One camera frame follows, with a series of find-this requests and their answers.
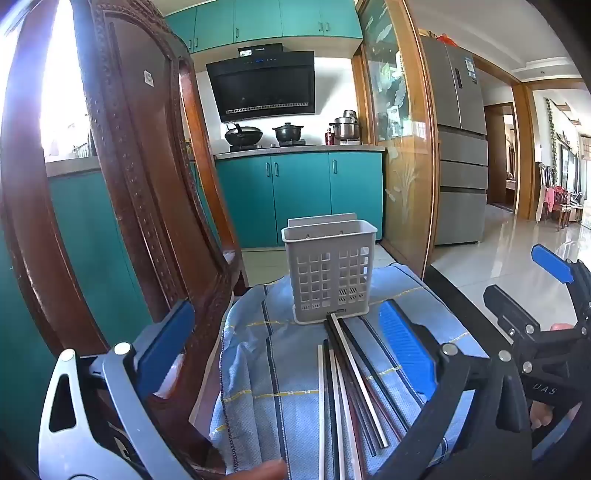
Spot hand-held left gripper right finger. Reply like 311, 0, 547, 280
365, 298, 536, 480

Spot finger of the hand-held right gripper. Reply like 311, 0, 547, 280
530, 244, 591, 324
483, 285, 555, 344

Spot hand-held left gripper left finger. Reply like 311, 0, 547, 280
39, 298, 197, 480

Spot dark brown chopstick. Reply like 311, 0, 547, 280
339, 318, 407, 439

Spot red-brown chopstick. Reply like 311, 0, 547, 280
339, 369, 370, 467
365, 364, 404, 441

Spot grey plastic utensil basket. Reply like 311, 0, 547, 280
281, 212, 378, 326

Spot person's right hand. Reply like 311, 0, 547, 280
529, 403, 556, 432

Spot living room furniture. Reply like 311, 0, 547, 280
536, 161, 589, 232

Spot blue checked cloth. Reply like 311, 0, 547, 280
209, 263, 490, 480

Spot silver refrigerator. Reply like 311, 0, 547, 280
418, 34, 489, 245

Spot hanging green vine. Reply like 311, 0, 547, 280
545, 98, 560, 171

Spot wooden framed glass door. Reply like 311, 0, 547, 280
353, 0, 439, 278

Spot carved wooden chair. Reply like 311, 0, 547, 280
0, 0, 250, 480

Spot black wok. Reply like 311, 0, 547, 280
225, 123, 264, 147

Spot grey kitchen countertop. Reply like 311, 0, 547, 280
215, 144, 386, 160

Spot stainless steel pot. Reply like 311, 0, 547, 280
329, 110, 362, 141

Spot black cooking pot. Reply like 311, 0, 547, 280
272, 122, 304, 144

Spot black range hood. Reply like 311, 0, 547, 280
206, 43, 316, 123

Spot wooden doorway frame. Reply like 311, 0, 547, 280
471, 55, 539, 222

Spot teal base cabinets with handles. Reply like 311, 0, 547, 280
216, 152, 384, 250

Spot teal wall cabinets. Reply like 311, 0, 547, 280
164, 0, 363, 55

